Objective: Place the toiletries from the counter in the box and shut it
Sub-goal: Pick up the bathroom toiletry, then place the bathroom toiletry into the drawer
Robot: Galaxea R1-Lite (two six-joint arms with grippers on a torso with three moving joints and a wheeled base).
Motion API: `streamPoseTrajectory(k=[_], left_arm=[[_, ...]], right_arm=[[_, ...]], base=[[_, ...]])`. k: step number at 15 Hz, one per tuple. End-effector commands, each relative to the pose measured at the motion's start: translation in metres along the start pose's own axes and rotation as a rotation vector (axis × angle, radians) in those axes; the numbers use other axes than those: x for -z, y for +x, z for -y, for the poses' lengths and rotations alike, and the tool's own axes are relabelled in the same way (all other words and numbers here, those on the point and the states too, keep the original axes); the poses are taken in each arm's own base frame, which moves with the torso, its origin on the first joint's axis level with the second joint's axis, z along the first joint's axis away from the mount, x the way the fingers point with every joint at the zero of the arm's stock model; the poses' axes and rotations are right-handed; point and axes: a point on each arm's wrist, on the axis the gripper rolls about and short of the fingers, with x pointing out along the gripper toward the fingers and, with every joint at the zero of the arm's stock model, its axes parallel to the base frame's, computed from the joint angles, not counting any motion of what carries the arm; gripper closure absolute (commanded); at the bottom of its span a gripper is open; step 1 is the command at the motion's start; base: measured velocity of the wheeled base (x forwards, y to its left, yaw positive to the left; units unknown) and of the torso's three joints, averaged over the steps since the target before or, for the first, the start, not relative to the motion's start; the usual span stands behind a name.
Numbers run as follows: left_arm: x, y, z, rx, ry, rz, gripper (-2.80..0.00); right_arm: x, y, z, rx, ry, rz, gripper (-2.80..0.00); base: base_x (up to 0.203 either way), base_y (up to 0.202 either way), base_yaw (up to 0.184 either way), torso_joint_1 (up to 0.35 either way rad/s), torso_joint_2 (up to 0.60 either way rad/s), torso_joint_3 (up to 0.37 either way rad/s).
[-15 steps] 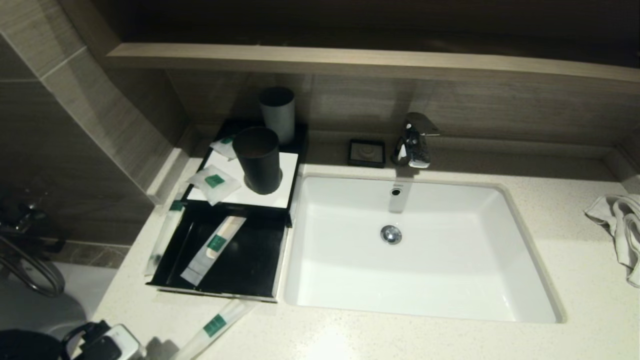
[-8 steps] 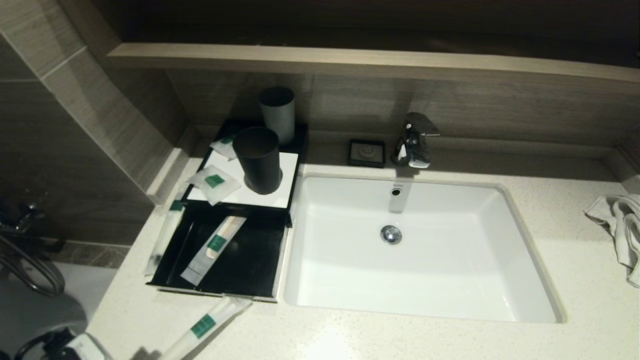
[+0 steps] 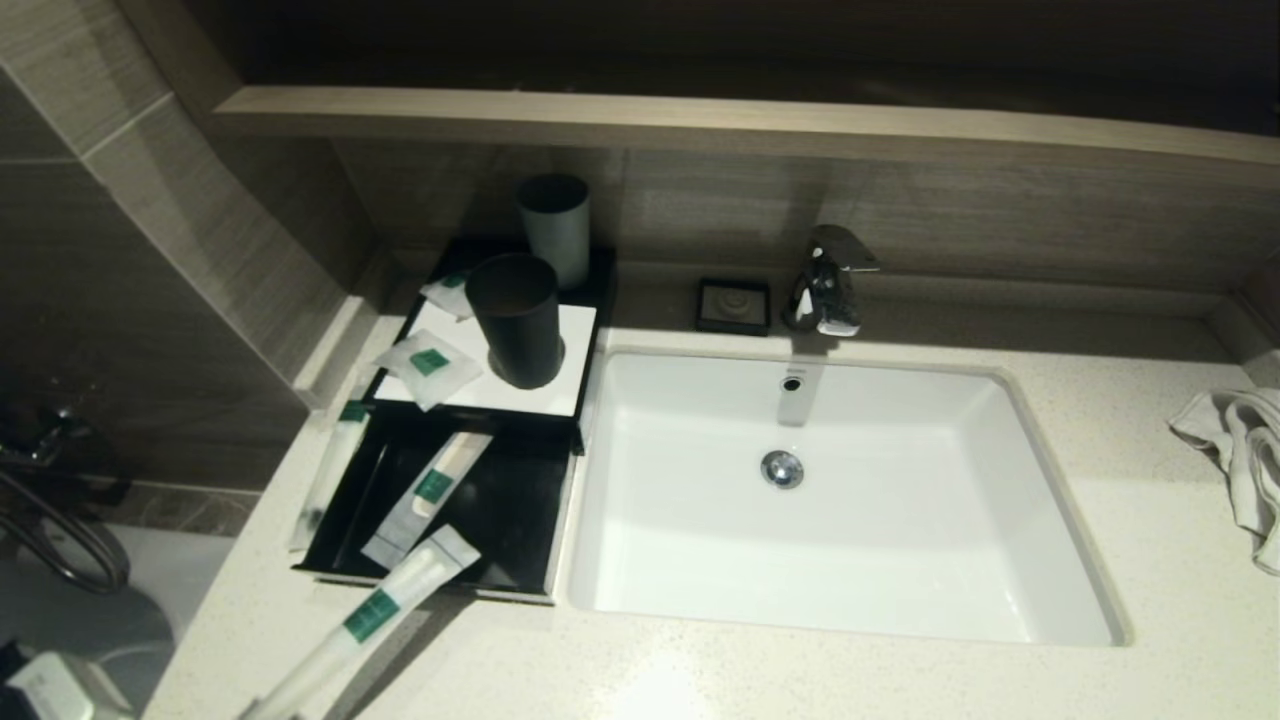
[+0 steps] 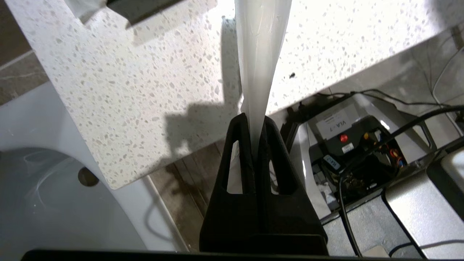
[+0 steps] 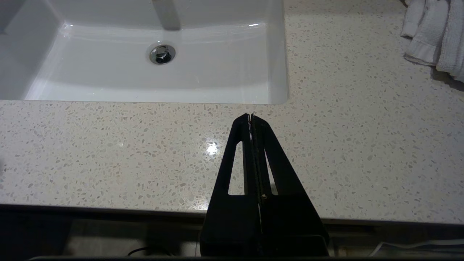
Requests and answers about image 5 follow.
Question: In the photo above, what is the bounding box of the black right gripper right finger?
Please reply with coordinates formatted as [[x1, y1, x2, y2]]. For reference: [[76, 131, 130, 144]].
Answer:
[[251, 114, 330, 255]]

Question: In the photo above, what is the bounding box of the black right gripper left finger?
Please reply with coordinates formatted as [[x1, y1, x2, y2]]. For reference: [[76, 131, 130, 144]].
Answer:
[[200, 113, 262, 255]]

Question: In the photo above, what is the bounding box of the white sink basin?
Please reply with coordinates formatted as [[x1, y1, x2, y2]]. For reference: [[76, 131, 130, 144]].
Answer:
[[0, 0, 290, 105]]

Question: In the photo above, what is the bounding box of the chrome drain stopper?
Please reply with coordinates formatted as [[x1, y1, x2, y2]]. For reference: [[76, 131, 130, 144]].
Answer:
[[149, 43, 177, 66]]

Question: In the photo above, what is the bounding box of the white towel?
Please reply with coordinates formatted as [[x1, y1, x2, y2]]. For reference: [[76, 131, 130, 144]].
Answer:
[[401, 0, 464, 83]]

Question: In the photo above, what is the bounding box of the thin black cable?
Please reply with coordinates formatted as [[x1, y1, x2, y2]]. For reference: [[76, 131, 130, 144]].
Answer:
[[127, 246, 171, 257]]

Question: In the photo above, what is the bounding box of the white cable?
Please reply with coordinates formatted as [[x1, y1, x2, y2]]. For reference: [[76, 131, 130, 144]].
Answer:
[[369, 239, 464, 256]]

